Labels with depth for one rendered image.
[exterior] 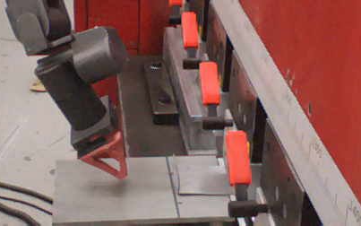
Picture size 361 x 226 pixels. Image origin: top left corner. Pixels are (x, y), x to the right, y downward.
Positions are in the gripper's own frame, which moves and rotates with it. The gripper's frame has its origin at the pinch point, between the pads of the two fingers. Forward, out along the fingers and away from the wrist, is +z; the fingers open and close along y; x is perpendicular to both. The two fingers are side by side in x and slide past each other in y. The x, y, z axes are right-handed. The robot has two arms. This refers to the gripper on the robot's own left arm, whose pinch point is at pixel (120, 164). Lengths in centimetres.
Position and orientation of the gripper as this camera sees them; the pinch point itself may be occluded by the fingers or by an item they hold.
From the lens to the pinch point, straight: 120.1
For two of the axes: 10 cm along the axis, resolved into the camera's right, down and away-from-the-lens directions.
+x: -8.8, 4.6, 1.2
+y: -1.2, -4.5, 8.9
